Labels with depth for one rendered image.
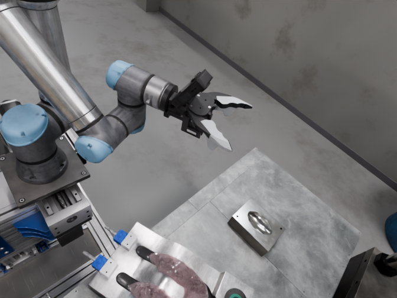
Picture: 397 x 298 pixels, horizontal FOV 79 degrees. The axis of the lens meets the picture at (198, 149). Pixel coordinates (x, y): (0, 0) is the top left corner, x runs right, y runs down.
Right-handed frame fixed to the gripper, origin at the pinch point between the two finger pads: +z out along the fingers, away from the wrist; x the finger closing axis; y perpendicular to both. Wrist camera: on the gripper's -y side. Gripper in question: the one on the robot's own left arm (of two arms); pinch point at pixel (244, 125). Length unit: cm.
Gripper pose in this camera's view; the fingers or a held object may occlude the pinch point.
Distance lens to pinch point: 56.1
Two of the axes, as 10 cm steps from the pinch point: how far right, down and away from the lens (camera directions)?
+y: -1.6, 5.5, 8.2
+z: 9.0, 4.3, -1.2
